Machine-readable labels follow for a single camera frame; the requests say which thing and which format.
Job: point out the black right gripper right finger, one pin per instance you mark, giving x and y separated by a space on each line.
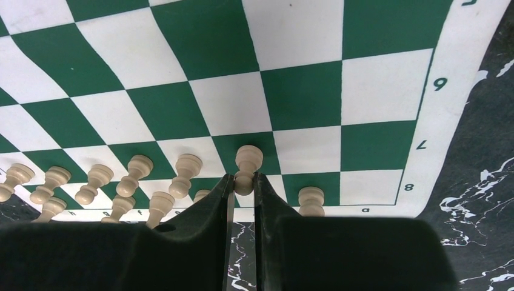
295 252

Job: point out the green white chess board mat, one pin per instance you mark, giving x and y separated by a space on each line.
358 98

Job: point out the light wooden chess piece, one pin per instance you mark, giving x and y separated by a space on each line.
200 194
121 205
98 176
311 201

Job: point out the light wooden pawn piece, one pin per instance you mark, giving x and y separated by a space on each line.
188 166
54 177
139 167
248 160
17 174

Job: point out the light wooden king piece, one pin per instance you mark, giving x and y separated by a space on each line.
160 205

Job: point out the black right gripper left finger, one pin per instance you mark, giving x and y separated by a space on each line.
187 252

